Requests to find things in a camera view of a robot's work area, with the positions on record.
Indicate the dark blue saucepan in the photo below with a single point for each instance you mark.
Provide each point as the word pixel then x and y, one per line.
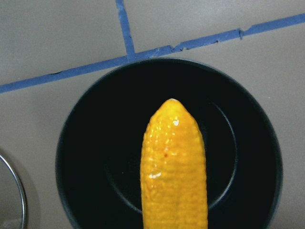
pixel 99 150

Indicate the yellow corn cob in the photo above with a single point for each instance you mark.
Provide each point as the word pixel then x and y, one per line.
pixel 173 171

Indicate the glass pot lid blue knob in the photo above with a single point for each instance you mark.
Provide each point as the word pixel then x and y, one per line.
pixel 13 203

